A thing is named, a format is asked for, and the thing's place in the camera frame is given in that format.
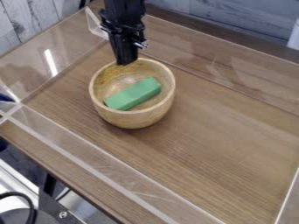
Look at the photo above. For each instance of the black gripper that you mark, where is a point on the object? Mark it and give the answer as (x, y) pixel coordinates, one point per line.
(121, 20)

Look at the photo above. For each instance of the light brown wooden bowl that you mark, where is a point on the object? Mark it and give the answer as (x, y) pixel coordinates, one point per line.
(112, 78)

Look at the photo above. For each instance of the clear acrylic corner bracket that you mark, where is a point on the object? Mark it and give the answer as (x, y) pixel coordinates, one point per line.
(93, 24)

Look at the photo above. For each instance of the clear acrylic front wall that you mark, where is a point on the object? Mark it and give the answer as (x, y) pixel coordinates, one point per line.
(112, 185)

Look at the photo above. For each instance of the clear acrylic wall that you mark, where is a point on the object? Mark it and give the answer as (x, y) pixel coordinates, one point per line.
(255, 73)
(112, 185)

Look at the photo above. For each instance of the clear acrylic back wall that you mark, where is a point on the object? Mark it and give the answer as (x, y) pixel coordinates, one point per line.
(255, 73)

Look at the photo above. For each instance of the black metal table leg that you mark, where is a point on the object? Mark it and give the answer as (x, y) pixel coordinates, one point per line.
(49, 185)

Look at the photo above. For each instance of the green rectangular block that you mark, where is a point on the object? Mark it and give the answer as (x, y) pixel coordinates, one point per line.
(135, 94)

